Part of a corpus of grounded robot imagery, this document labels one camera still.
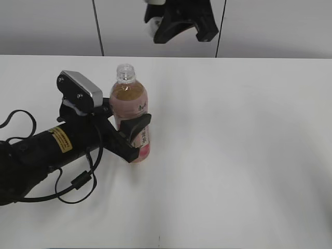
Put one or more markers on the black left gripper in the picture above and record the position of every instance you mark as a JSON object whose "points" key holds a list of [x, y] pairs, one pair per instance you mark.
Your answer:
{"points": [[94, 130]]}

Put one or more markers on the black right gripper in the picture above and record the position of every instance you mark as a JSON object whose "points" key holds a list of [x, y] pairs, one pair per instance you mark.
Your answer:
{"points": [[166, 28]]}

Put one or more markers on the pink peach tea bottle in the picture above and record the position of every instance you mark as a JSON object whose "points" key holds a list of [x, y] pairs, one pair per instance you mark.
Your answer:
{"points": [[128, 97]]}

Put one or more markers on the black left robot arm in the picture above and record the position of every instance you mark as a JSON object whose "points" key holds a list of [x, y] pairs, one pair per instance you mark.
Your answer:
{"points": [[31, 159]]}

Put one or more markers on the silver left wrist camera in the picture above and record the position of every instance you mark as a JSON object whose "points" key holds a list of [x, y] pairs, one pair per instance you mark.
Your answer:
{"points": [[79, 93]]}

